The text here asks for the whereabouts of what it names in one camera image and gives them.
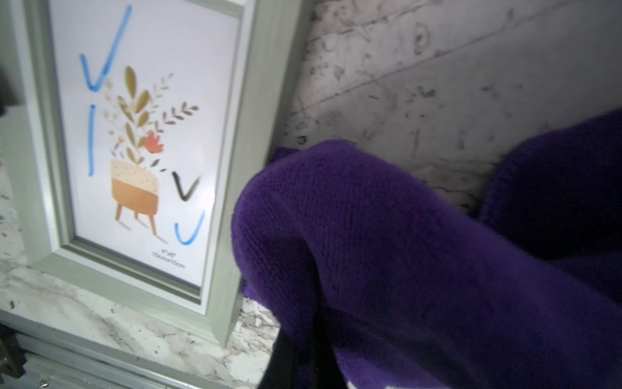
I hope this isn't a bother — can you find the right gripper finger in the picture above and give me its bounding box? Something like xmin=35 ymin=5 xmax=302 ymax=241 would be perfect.
xmin=258 ymin=330 xmax=348 ymax=388

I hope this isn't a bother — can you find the purple cloth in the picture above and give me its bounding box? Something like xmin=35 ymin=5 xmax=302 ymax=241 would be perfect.
xmin=232 ymin=111 xmax=621 ymax=388

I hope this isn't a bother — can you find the grey green picture frame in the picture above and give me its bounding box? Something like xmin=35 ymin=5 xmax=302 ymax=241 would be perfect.
xmin=1 ymin=1 xmax=313 ymax=345

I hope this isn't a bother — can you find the aluminium front rail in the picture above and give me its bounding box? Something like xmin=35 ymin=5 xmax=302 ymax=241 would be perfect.
xmin=1 ymin=311 xmax=224 ymax=388

